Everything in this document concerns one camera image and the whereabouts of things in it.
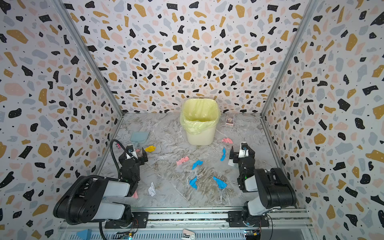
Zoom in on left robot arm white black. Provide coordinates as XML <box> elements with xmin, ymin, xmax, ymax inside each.
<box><xmin>53</xmin><ymin>146</ymin><xmax>148</xmax><ymax>229</ymax></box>

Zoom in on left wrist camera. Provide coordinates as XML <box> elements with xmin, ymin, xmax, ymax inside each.
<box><xmin>126</xmin><ymin>145</ymin><xmax>138</xmax><ymax>160</ymax></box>

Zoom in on teal hand brush white bristles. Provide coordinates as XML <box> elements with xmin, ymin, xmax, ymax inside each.
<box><xmin>228</xmin><ymin>159</ymin><xmax>235</xmax><ymax>167</ymax></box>

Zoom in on yellow paper scrap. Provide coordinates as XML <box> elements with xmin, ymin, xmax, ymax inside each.
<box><xmin>145</xmin><ymin>146</ymin><xmax>156</xmax><ymax>153</ymax></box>

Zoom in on blue paper scrap lower left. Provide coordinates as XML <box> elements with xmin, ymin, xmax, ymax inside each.
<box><xmin>189</xmin><ymin>177</ymin><xmax>198</xmax><ymax>190</ymax></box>

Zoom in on blue paper scrap far right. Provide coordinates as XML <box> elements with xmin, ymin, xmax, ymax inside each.
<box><xmin>220</xmin><ymin>148</ymin><xmax>227</xmax><ymax>162</ymax></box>

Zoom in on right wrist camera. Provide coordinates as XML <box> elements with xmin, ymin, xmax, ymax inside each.
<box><xmin>239</xmin><ymin>142</ymin><xmax>249</xmax><ymax>159</ymax></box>

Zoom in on blue paper scrap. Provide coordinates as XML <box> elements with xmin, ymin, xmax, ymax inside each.
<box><xmin>220</xmin><ymin>148</ymin><xmax>227</xmax><ymax>162</ymax></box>
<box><xmin>192</xmin><ymin>161</ymin><xmax>204</xmax><ymax>170</ymax></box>
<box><xmin>213</xmin><ymin>177</ymin><xmax>227</xmax><ymax>190</ymax></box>
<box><xmin>189</xmin><ymin>177</ymin><xmax>198</xmax><ymax>190</ymax></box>

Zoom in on blue triangular object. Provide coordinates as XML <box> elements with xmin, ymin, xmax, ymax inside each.
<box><xmin>76</xmin><ymin>229</ymin><xmax>92</xmax><ymax>240</ymax></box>

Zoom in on small card box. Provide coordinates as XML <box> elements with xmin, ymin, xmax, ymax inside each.
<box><xmin>226</xmin><ymin>115</ymin><xmax>235</xmax><ymax>126</ymax></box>

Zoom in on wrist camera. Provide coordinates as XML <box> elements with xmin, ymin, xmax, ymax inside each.
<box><xmin>126</xmin><ymin>145</ymin><xmax>138</xmax><ymax>160</ymax></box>
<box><xmin>239</xmin><ymin>142</ymin><xmax>249</xmax><ymax>159</ymax></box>

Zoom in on teal plastic dustpan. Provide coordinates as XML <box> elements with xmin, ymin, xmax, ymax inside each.
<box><xmin>130</xmin><ymin>132</ymin><xmax>150</xmax><ymax>144</ymax></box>

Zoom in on blue paper scrap lower right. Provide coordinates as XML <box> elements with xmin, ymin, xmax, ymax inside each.
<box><xmin>213</xmin><ymin>177</ymin><xmax>227</xmax><ymax>190</ymax></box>

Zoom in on pink paper scrap centre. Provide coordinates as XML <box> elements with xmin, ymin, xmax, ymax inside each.
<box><xmin>177</xmin><ymin>157</ymin><xmax>190</xmax><ymax>166</ymax></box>

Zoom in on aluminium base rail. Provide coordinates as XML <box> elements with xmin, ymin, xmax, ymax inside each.
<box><xmin>58</xmin><ymin>207</ymin><xmax>317</xmax><ymax>240</ymax></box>

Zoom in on blue paper scrap centre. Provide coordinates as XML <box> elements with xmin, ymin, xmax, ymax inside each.
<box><xmin>192</xmin><ymin>161</ymin><xmax>204</xmax><ymax>170</ymax></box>

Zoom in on pink paper scrap far right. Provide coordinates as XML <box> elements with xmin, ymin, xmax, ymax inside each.
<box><xmin>222</xmin><ymin>138</ymin><xmax>234</xmax><ymax>145</ymax></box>

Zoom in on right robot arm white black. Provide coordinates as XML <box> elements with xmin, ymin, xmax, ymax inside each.
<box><xmin>228</xmin><ymin>143</ymin><xmax>297</xmax><ymax>228</ymax></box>

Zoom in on white paper scrap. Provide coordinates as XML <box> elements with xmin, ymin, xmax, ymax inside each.
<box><xmin>148</xmin><ymin>182</ymin><xmax>156</xmax><ymax>197</ymax></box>

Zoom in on cream trash bin yellow bag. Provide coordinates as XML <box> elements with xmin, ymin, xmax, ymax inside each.
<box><xmin>180</xmin><ymin>99</ymin><xmax>221</xmax><ymax>146</ymax></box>

